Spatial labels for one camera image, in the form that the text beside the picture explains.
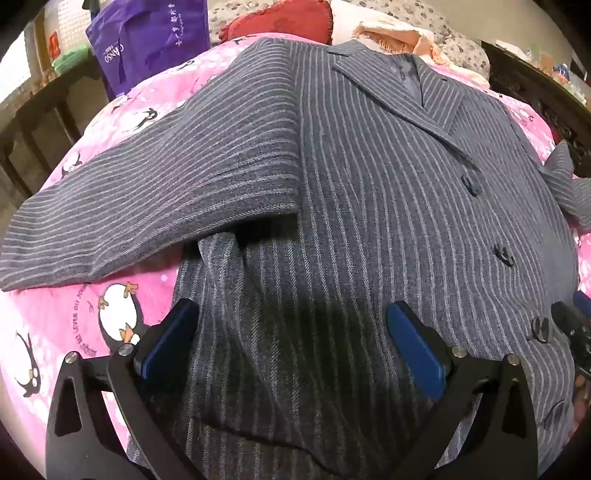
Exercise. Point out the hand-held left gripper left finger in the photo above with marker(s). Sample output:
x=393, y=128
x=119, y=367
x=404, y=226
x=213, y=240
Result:
x=170, y=344

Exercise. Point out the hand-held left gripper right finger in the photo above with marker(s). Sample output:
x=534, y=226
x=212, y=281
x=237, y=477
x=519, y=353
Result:
x=415, y=350

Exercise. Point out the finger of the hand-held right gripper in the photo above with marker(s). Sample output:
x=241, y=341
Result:
x=565, y=321

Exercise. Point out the grey striped suit jacket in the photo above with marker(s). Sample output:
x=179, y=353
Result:
x=369, y=207

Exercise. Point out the pink penguin printed blanket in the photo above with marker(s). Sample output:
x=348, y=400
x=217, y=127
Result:
x=138, y=115

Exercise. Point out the dark carved wooden furniture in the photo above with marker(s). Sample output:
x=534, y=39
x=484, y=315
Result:
x=521, y=78

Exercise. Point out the dark wooden table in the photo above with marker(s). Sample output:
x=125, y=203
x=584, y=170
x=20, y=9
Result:
x=46, y=101

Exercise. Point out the green container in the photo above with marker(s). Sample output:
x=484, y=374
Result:
x=71, y=60

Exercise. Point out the purple tote bag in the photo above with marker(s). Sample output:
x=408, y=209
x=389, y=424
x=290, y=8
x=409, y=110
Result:
x=147, y=41

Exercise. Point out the peach fringed scarf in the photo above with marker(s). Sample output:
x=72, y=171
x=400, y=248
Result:
x=429, y=46

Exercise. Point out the lattice window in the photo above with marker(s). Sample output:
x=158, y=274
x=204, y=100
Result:
x=23, y=64

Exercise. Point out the red pillow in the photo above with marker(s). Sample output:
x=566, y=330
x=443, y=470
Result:
x=277, y=23

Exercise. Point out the white pillow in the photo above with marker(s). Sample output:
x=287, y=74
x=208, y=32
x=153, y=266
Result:
x=351, y=18

